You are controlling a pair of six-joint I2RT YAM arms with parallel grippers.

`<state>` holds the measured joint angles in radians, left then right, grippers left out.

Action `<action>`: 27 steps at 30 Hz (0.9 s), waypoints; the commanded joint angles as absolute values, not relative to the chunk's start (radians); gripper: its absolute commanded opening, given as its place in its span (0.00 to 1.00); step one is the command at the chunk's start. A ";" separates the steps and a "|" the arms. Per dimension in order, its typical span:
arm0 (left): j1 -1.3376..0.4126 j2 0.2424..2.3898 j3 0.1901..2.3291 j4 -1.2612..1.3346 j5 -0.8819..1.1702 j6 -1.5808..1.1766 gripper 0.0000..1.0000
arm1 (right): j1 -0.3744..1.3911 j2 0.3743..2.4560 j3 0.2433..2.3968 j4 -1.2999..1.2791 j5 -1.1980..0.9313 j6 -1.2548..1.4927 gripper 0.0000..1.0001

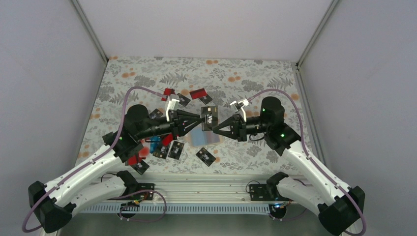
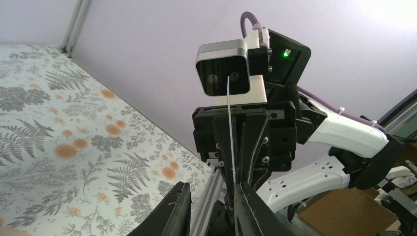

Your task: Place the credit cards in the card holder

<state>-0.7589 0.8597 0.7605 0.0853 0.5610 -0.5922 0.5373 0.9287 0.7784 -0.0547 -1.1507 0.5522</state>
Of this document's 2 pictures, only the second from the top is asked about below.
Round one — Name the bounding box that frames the black card bottom pair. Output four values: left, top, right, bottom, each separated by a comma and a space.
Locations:
226, 75, 239, 236

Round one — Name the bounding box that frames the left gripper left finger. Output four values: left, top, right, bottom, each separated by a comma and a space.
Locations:
128, 181, 191, 236

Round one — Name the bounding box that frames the cardboard box outside cell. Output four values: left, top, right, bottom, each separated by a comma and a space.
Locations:
298, 188, 397, 236

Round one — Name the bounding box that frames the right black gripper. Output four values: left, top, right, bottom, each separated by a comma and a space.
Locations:
212, 29, 311, 196

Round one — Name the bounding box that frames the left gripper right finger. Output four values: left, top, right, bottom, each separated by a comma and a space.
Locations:
234, 183, 295, 236

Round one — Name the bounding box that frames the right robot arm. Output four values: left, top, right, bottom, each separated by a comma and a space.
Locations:
192, 28, 405, 211

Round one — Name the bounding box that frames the floral table mat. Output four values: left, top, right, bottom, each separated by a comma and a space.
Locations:
0, 45, 211, 236

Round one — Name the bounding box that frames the aluminium rail frame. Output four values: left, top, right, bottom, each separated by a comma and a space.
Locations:
190, 164, 227, 236

